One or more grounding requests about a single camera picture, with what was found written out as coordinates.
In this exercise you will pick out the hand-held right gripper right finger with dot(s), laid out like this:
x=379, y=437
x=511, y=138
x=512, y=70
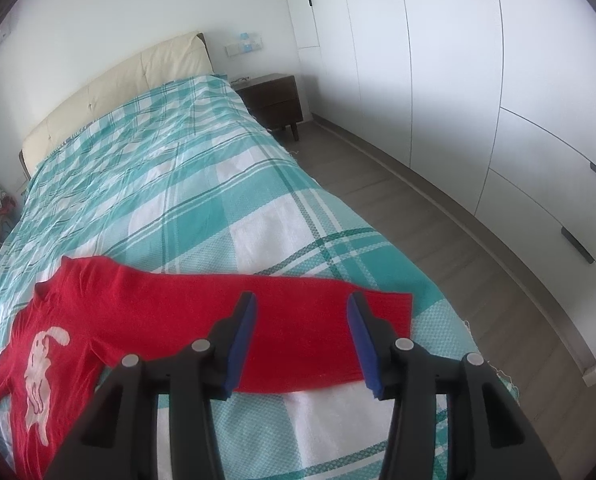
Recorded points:
x=363, y=340

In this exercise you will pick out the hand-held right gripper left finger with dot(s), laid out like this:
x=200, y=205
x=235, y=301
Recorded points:
x=240, y=345

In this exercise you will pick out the red shirt with white print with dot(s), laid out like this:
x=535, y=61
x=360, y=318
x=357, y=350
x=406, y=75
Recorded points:
x=177, y=310

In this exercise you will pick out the teal plaid bedspread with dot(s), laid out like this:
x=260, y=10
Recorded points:
x=202, y=200

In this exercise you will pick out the dark wooden nightstand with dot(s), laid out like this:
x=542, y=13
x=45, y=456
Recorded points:
x=273, y=100

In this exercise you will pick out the white wardrobe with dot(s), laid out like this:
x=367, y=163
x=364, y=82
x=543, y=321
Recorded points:
x=453, y=85

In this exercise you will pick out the cream padded headboard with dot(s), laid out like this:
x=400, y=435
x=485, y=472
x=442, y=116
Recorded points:
x=127, y=70

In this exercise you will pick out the white wall socket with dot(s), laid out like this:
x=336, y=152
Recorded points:
x=245, y=45

